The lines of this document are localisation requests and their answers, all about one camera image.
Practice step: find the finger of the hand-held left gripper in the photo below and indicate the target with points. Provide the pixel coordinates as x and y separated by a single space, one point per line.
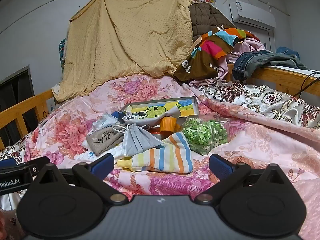
35 161
8 162

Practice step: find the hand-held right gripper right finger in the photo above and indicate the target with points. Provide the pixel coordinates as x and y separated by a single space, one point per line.
220 166

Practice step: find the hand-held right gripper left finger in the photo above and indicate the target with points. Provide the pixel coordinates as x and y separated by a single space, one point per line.
103 165

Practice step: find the glass jar of green beans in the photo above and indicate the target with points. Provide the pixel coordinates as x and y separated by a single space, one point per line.
205 135

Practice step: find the white cotton pad packet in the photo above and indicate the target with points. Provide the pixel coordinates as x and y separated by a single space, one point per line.
105 122

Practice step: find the grey face mask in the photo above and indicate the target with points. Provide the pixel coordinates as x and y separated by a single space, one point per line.
140 142

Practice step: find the pastel striped sock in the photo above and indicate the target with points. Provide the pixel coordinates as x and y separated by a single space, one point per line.
170 155

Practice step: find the orange cup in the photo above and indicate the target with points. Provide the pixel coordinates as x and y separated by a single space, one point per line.
168 127

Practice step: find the grey cartoon print box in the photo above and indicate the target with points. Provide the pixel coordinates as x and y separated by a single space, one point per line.
175 106

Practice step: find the pink floral bedsheet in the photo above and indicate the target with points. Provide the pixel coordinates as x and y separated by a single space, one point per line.
82 100

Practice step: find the cream ornate patterned blanket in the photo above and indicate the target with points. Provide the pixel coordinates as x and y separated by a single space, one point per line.
275 100

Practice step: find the brown multicoloured patchwork garment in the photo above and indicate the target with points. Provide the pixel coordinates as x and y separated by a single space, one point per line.
200 65

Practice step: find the wooden bed end board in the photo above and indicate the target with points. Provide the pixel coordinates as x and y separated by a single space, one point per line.
275 78

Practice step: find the white mattress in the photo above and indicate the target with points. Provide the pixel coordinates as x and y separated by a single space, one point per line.
287 68

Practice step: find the lilac pink cloth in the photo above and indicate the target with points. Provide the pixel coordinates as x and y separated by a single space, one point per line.
250 46

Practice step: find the yellow dotted blanket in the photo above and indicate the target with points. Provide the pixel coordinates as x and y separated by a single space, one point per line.
125 35

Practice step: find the light blue denim garment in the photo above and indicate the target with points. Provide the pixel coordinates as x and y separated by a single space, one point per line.
287 51

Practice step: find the brown quilted jacket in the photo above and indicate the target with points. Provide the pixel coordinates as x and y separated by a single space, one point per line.
207 17

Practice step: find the white air conditioner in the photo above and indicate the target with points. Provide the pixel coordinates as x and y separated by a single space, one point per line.
252 15

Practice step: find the wooden slatted bed rail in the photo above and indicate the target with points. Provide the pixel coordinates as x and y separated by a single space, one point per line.
22 110

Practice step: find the teal wall poster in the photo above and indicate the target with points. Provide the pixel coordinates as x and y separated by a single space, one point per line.
62 55

